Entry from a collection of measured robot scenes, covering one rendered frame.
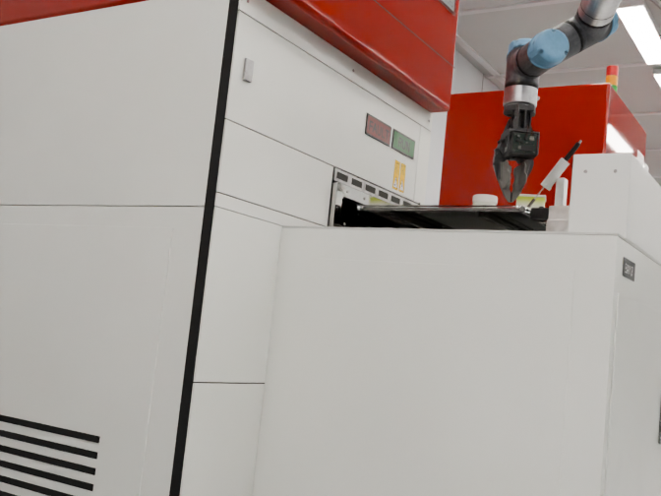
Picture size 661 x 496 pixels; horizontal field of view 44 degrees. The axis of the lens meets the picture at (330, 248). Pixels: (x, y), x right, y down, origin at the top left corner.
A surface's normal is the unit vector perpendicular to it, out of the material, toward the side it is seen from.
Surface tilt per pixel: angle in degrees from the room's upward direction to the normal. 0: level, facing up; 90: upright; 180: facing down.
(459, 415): 90
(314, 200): 90
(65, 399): 90
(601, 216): 90
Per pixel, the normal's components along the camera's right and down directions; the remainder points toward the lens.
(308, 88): 0.85, 0.04
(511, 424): -0.52, -0.14
